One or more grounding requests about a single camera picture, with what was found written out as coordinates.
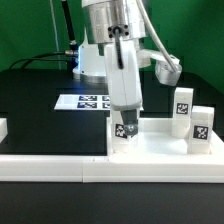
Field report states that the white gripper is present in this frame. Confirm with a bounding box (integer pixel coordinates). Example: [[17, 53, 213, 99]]
[[104, 41, 143, 136]]

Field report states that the white square table top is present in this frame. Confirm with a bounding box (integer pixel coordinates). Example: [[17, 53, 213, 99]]
[[106, 116, 224, 158]]

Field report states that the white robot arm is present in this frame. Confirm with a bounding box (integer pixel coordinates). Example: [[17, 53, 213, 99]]
[[74, 0, 146, 136]]

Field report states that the white sheet with markers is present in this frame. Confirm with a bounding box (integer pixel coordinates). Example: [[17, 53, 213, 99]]
[[54, 94, 110, 111]]

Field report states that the white U-shaped obstacle fence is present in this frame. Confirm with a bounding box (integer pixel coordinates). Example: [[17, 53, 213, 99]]
[[0, 117, 224, 184]]

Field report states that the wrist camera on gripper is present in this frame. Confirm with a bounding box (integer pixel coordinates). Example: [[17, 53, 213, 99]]
[[150, 51, 182, 86]]

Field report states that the black cable bundle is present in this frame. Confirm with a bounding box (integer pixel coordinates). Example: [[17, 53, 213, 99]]
[[8, 0, 80, 70]]

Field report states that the white camera cable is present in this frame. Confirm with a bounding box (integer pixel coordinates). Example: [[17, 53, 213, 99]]
[[134, 0, 179, 73]]

